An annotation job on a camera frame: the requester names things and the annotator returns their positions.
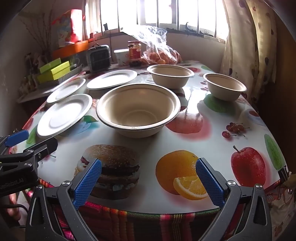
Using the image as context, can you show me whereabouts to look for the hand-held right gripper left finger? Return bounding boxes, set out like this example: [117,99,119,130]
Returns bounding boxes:
[25,158,102,241]

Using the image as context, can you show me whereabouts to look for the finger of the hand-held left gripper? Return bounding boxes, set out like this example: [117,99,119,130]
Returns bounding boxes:
[0,137,58,163]
[0,130,29,153]

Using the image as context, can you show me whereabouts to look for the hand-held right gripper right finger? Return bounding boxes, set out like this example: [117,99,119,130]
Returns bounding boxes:
[195,158,272,241]

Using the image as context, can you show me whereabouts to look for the white paper plate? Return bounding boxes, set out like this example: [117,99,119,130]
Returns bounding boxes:
[87,70,138,90]
[37,94,93,137]
[46,78,86,103]

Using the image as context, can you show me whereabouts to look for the beige paper bowl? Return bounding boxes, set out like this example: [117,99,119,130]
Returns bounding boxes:
[147,64,195,89]
[203,73,247,102]
[96,83,181,139]

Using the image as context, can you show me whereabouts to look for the grey side shelf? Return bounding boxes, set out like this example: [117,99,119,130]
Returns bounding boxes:
[16,76,70,103]

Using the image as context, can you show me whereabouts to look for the red plaid cloth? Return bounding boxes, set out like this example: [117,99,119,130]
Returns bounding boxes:
[23,178,296,241]

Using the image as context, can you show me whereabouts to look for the black binder clip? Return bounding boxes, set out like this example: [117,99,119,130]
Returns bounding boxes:
[279,166,290,186]

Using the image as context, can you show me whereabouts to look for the white ribbed tray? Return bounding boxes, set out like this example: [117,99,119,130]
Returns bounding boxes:
[58,64,83,84]

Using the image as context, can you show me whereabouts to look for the dried branches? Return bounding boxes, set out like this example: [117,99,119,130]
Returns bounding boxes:
[18,9,56,56]

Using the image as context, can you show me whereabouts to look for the orange tray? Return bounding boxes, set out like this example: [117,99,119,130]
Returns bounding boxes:
[52,40,89,58]

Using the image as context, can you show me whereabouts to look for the small grey desk heater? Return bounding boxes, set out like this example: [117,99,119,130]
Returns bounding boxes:
[86,45,112,73]

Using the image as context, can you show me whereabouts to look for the white cup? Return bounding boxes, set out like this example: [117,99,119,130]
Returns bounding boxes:
[114,49,130,66]

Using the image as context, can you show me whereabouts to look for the red gift bag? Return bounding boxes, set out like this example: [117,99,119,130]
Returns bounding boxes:
[52,9,83,48]

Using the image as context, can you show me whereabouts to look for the red label glass jar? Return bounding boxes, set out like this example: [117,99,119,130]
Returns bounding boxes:
[128,40,142,67]

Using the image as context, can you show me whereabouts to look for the plastic bag of oranges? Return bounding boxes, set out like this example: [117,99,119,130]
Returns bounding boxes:
[122,25,183,66]

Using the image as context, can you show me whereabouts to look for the heart printed curtain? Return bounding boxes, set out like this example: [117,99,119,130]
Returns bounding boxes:
[220,0,278,102]

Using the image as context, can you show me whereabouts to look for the window with metal bars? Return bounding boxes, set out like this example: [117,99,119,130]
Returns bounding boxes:
[99,0,229,41]

